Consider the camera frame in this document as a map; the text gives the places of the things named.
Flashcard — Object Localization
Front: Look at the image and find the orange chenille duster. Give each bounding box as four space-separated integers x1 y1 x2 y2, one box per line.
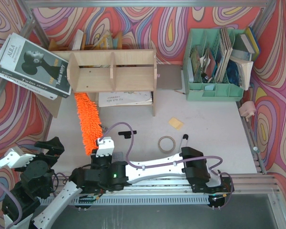
74 93 102 156

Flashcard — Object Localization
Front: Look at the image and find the clear tape roll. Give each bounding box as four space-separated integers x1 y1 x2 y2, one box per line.
158 135 176 153

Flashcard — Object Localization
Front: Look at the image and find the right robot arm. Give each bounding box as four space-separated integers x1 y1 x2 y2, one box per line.
83 146 223 193

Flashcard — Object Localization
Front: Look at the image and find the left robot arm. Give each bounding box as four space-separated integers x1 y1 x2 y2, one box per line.
0 136 95 229

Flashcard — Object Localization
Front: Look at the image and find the wooden bookshelf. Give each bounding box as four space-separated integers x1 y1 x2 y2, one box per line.
49 50 157 119

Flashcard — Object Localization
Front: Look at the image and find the yellow blue calculator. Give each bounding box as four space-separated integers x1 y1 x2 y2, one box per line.
112 152 124 163

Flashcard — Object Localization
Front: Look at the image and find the black binder clip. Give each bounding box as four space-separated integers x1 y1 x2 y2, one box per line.
118 130 137 139

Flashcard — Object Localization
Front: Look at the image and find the spiral notebook under shelf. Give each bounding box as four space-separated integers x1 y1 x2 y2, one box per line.
98 91 153 107

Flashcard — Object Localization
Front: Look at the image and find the yellow sticky note pad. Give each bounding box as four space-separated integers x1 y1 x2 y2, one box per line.
168 117 184 130

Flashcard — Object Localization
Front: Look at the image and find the Twins story magazine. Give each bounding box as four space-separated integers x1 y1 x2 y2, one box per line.
0 33 72 100

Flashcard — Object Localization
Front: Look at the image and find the grey laptop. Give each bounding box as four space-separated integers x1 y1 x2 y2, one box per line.
157 64 182 90

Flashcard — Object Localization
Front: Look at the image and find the green plastic file organizer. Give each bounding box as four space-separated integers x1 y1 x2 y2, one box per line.
183 27 244 102

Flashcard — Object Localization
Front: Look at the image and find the pink piggy figure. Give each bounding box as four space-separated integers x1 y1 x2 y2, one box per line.
238 101 256 122

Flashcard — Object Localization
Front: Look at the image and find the open book in organizer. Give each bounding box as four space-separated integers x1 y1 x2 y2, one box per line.
230 56 254 91

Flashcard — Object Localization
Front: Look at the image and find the blue yellow book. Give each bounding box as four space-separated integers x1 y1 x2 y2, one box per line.
233 27 260 61

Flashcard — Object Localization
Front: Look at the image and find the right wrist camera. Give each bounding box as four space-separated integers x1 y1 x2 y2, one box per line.
96 137 114 157

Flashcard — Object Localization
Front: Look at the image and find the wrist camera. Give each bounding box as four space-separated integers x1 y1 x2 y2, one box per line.
0 146 36 169
96 137 114 157

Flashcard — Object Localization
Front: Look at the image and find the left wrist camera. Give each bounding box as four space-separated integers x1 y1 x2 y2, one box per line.
0 146 36 169

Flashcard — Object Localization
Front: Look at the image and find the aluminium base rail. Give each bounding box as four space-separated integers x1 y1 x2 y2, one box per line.
21 176 281 198

